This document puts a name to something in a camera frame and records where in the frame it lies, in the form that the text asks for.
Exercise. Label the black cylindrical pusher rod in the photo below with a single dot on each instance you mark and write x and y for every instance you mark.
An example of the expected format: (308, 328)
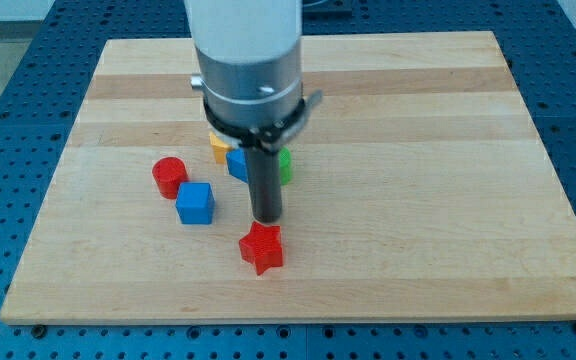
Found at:
(263, 177)

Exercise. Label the red cylinder block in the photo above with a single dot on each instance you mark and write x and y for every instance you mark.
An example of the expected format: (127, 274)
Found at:
(169, 173)

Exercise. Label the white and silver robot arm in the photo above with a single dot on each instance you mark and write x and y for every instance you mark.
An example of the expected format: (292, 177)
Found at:
(249, 54)

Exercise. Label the wooden board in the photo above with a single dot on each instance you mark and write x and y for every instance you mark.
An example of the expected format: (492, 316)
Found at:
(421, 192)

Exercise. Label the yellow block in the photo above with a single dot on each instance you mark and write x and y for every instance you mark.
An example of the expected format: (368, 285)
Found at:
(220, 148)

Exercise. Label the green cylinder block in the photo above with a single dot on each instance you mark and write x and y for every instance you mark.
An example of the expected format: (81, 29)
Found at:
(285, 166)

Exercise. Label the red star block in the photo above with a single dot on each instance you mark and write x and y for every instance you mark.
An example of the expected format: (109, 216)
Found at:
(262, 247)

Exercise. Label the blue block behind rod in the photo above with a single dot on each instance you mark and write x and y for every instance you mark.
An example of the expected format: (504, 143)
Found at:
(236, 164)

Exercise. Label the blue cube block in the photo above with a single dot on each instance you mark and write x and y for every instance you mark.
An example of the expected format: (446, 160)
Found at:
(195, 203)

